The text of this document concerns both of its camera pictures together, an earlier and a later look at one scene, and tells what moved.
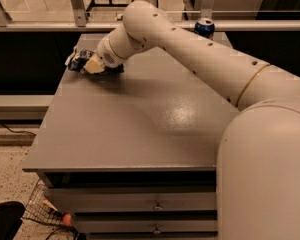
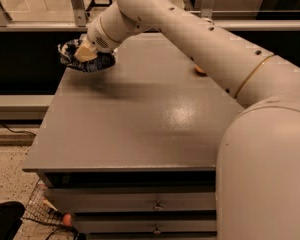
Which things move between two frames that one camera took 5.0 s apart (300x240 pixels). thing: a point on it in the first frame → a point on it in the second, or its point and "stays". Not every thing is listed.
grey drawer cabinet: [133, 154] stays
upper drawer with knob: [133, 199] stays
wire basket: [38, 210] stays
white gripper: [105, 54] → [97, 37]
